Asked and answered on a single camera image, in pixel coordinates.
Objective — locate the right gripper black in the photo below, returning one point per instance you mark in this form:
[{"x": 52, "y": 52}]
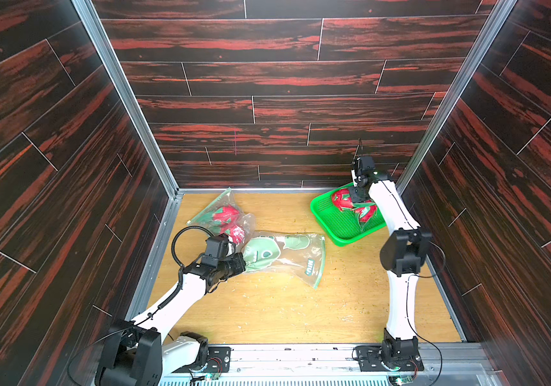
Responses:
[{"x": 357, "y": 195}]

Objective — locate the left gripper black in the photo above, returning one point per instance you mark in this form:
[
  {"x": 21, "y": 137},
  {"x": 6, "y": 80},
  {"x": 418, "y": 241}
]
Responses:
[{"x": 239, "y": 263}]

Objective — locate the dragon fruit bag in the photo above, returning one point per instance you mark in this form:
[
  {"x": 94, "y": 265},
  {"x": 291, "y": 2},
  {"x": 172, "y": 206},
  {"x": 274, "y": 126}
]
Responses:
[
  {"x": 237, "y": 233},
  {"x": 225, "y": 215}
]

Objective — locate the zip-top bag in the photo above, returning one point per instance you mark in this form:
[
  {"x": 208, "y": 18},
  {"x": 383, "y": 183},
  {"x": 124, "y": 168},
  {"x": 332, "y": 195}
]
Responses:
[
  {"x": 301, "y": 254},
  {"x": 203, "y": 219}
]

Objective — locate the dragon fruit pink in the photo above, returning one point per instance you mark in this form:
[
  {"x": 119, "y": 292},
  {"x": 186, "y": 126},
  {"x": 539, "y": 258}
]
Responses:
[{"x": 365, "y": 212}]

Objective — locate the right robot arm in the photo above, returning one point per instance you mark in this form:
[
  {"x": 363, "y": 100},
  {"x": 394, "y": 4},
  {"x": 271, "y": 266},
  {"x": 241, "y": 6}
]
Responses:
[{"x": 402, "y": 256}]

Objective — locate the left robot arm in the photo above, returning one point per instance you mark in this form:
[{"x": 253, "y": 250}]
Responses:
[{"x": 135, "y": 352}]

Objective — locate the green plastic basket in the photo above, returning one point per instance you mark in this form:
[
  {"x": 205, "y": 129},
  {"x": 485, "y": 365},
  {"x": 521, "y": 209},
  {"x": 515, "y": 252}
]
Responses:
[{"x": 342, "y": 227}]

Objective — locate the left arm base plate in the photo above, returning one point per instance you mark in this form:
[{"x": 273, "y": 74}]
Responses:
[{"x": 214, "y": 359}]

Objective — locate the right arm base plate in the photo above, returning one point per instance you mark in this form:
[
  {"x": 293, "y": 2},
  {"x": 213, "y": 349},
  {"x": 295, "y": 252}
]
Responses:
[{"x": 387, "y": 358}]

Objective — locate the aluminium front rail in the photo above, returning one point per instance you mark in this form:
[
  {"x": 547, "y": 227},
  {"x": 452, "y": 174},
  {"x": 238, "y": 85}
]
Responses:
[{"x": 333, "y": 364}]

